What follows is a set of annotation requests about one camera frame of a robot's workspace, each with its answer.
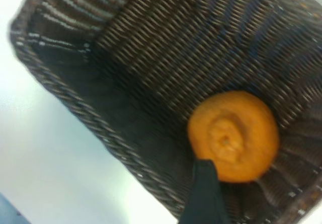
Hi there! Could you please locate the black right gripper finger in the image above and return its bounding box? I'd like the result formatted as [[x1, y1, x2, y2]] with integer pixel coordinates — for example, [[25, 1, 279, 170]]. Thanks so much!
[[180, 159, 231, 224]]

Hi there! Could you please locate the orange soft toy fruit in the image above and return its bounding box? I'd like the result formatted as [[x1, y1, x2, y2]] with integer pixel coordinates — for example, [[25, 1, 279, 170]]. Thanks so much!
[[187, 90, 280, 184]]

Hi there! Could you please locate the dark brown wicker basket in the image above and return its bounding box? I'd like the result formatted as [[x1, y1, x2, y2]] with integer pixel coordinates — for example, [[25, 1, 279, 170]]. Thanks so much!
[[9, 0, 322, 224]]

